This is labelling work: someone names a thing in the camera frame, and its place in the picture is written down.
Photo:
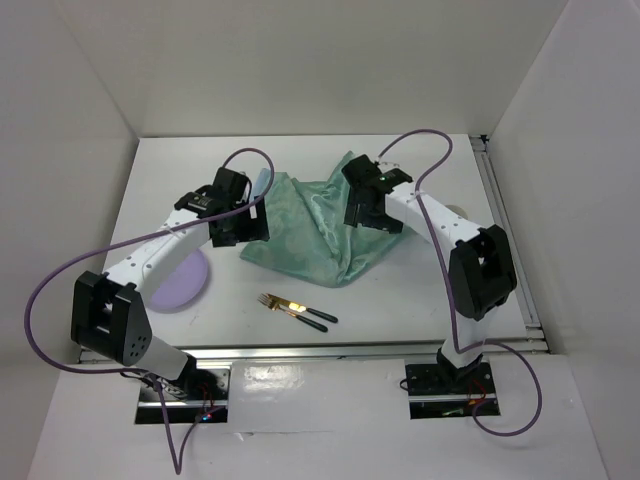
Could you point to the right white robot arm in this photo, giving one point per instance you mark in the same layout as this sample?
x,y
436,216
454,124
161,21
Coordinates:
x,y
478,261

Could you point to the purple plastic plate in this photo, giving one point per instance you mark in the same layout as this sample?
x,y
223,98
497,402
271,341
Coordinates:
x,y
183,285

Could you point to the gold knife green handle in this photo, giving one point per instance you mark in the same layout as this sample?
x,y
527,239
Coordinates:
x,y
299,308

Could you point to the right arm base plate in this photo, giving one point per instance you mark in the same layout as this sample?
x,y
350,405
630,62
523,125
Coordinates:
x,y
430,396

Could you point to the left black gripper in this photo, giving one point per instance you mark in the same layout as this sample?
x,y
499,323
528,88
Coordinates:
x,y
254,229

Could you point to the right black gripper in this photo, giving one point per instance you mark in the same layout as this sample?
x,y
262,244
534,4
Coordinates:
x,y
356,214

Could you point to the aluminium rail front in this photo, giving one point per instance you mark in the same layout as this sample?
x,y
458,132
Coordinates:
x,y
531,345

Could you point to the gold fork green handle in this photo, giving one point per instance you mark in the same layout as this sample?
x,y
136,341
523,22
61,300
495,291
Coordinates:
x,y
273,305

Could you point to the green patterned cloth placemat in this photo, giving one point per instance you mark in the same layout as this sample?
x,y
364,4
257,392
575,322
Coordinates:
x,y
309,240

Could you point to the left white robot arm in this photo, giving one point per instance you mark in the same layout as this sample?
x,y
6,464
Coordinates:
x,y
109,315

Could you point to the light blue mug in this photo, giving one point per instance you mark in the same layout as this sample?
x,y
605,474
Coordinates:
x,y
261,182

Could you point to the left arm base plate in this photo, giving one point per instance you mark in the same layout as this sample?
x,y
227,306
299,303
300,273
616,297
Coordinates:
x,y
210,403

